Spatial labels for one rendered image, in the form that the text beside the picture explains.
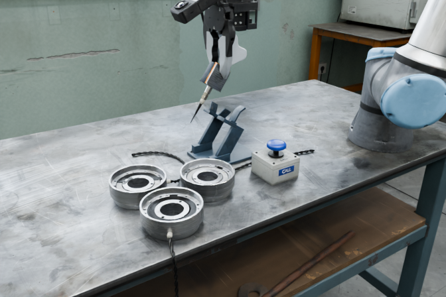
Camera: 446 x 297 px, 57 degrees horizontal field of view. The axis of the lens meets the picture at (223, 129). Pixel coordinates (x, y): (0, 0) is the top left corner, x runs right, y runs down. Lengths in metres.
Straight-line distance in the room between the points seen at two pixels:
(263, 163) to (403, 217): 0.56
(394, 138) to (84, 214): 0.69
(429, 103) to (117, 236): 0.61
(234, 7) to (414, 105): 0.39
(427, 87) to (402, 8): 2.01
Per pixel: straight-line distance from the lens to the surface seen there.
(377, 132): 1.01
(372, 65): 0.99
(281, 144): 0.82
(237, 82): 2.79
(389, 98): 0.84
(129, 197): 0.74
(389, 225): 1.22
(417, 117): 0.87
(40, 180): 0.90
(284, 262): 1.03
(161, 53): 2.46
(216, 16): 0.82
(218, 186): 0.74
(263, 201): 0.77
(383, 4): 2.91
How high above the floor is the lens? 1.22
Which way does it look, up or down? 23 degrees down
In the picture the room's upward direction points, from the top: 1 degrees clockwise
